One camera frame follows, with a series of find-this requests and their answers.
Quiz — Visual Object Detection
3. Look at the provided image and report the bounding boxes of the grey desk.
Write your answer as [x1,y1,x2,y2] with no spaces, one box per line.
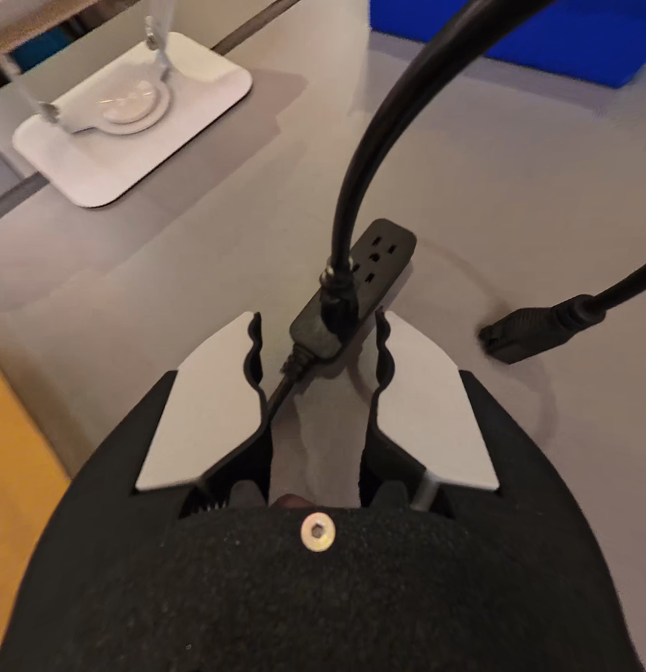
[0,0,646,672]

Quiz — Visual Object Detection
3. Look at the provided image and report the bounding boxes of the beige table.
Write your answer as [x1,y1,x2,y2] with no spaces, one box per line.
[0,0,303,224]

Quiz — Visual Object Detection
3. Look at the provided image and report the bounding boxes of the black power cord with plug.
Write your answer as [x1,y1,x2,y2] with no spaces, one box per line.
[319,0,557,339]

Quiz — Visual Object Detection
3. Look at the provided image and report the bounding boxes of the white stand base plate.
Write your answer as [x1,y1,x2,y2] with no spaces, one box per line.
[0,0,253,209]

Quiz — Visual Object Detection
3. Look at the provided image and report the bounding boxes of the black power strip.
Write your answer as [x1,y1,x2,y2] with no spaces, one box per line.
[290,219,418,360]

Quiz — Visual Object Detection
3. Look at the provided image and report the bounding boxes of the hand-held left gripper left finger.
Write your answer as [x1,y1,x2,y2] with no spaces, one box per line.
[135,311,275,509]

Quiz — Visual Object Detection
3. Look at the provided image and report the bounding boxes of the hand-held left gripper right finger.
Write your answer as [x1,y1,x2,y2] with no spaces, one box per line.
[359,309,500,511]

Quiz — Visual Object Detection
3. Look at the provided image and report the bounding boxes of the blue plastic bin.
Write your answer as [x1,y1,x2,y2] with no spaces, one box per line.
[369,0,646,90]

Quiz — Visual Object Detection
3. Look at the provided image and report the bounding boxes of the black ribbed cord connector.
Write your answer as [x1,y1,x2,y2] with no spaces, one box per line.
[479,257,646,365]

